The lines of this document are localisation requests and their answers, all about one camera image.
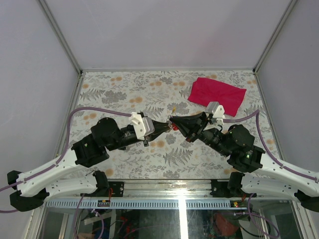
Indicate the white slotted cable duct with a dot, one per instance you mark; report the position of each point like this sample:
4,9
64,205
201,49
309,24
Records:
143,204

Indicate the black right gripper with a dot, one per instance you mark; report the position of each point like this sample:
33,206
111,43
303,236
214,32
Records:
189,125

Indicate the metal key organiser with rings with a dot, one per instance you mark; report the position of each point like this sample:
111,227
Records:
172,125

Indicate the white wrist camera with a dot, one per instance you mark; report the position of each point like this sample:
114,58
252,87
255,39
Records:
215,113
143,126

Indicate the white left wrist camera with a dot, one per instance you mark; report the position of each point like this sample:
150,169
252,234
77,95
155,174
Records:
143,126

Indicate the pink folded cloth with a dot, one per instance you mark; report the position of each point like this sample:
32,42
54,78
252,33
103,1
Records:
205,90

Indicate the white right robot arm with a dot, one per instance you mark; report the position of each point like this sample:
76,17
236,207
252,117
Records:
257,170

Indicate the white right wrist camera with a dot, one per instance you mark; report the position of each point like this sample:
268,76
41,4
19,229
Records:
215,113

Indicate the aluminium mounting rail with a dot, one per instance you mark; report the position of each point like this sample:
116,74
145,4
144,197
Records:
207,188

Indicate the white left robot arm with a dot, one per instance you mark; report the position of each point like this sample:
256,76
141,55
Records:
33,188

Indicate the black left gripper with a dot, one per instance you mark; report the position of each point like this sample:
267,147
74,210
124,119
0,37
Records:
159,128

